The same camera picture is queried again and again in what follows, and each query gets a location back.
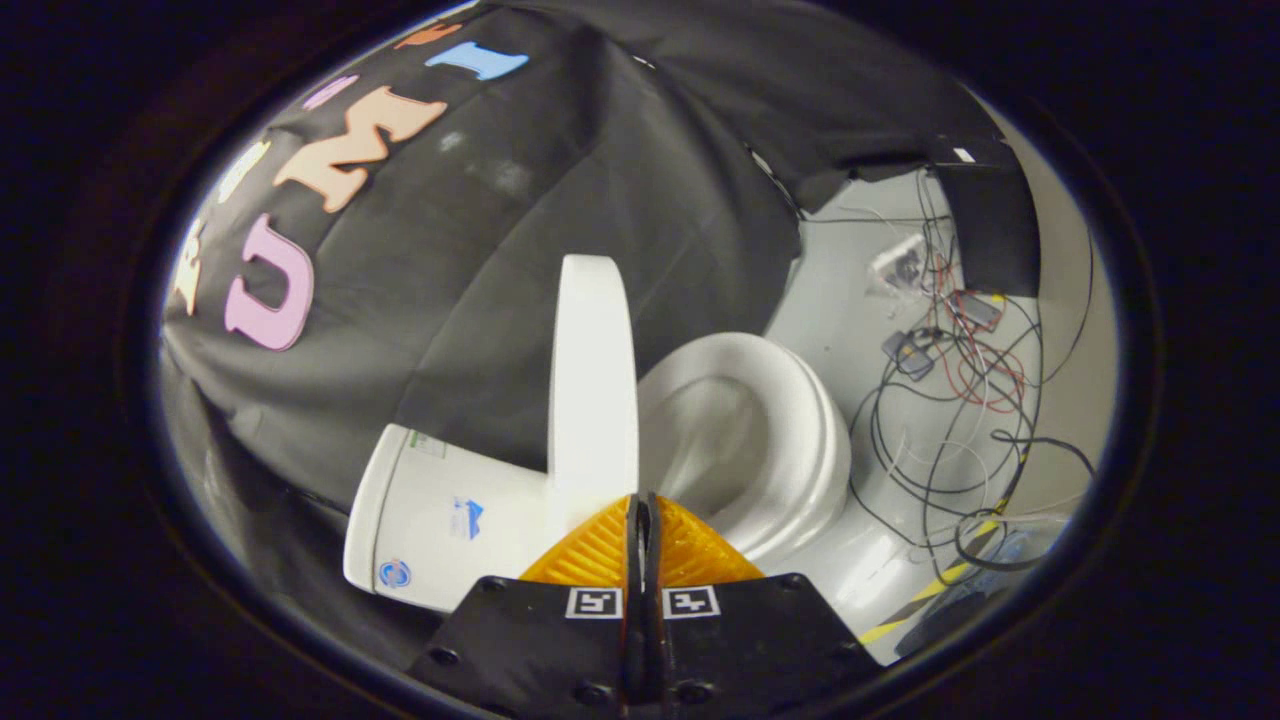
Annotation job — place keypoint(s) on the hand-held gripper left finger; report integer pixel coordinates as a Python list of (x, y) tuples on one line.
[(540, 650)]

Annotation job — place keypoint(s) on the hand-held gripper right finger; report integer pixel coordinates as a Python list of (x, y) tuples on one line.
[(750, 645)]

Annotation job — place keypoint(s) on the white toilet bowl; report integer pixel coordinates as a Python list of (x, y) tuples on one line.
[(860, 570)]

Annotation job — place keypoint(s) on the yellow black striped tape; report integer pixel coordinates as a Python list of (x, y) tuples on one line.
[(930, 592)]

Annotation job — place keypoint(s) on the small grey device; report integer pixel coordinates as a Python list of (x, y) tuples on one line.
[(983, 310), (908, 353)]

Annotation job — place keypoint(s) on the black backdrop cloth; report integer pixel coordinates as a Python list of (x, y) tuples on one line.
[(500, 300)]

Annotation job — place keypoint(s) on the clear plastic bag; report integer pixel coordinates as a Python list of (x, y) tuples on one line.
[(897, 265)]

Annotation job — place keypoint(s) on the black box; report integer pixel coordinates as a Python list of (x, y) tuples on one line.
[(990, 230)]

